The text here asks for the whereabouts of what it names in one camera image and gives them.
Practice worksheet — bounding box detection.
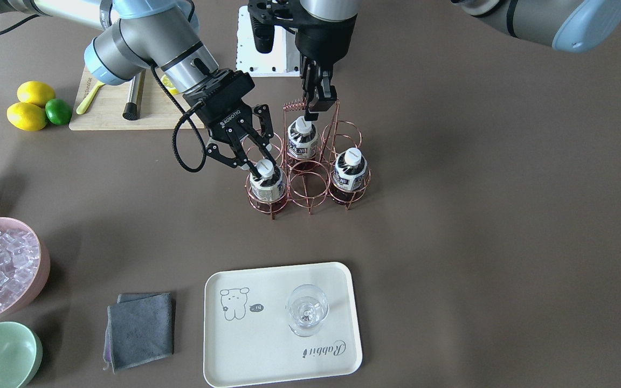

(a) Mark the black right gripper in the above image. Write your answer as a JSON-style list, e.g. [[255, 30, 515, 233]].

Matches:
[[183, 69, 278, 178]]

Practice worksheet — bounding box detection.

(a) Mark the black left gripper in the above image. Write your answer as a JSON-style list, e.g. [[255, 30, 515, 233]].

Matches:
[[295, 1, 359, 121]]

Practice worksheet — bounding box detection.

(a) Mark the tea bottle white cap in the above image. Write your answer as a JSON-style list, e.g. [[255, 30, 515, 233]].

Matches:
[[287, 116, 319, 174], [249, 160, 288, 216], [329, 147, 369, 206]]

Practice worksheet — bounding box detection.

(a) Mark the copper wire bottle basket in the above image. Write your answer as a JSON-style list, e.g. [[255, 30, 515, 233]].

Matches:
[[245, 101, 372, 219]]

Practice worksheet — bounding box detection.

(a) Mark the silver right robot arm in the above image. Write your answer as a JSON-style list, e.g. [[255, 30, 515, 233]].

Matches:
[[0, 1, 276, 179]]

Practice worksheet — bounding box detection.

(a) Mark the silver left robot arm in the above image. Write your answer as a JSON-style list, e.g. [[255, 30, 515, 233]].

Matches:
[[292, 1, 621, 113]]

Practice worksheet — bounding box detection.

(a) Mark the half lemon slice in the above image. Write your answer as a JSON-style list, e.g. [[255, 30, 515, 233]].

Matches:
[[160, 74, 180, 95]]

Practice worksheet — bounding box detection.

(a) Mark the steel muddler black tip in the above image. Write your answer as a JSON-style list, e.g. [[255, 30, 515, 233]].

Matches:
[[122, 70, 146, 121]]

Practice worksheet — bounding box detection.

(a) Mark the yellow plastic knife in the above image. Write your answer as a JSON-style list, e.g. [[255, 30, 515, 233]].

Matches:
[[75, 80, 105, 115]]

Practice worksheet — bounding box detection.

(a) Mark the clear wine glass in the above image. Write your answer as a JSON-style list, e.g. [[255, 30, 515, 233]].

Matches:
[[286, 284, 329, 337]]

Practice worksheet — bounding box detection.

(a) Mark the cream rabbit tray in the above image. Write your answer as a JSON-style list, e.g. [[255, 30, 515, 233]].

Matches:
[[204, 262, 363, 387]]

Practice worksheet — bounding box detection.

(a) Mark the green lime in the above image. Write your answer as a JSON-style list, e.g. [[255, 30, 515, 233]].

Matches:
[[45, 98, 73, 126]]

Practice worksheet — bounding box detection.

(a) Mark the yellow lemon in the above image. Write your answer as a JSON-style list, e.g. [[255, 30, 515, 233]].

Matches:
[[16, 80, 56, 108], [6, 102, 47, 131]]

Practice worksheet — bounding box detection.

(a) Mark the grey folded cloth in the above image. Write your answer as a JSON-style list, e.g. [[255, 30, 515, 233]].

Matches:
[[103, 292, 175, 372]]

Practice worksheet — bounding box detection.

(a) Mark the pink bowl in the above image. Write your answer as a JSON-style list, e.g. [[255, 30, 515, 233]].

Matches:
[[0, 218, 50, 318]]

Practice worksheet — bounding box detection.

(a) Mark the green bowl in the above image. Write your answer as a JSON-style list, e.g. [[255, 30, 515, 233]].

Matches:
[[0, 321, 43, 387]]

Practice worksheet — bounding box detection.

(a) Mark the black camera cable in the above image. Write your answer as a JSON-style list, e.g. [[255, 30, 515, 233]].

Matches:
[[151, 65, 209, 174]]

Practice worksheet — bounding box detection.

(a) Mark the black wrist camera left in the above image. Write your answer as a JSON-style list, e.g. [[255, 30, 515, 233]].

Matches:
[[248, 1, 296, 54]]

